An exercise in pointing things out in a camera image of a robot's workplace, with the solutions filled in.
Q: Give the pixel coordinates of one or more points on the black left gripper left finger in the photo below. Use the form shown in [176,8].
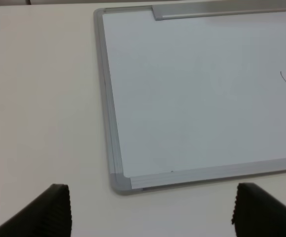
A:
[48,215]

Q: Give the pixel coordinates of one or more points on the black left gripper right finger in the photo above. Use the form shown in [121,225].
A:
[257,213]

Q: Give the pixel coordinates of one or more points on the aluminium framed whiteboard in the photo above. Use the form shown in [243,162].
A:
[191,97]

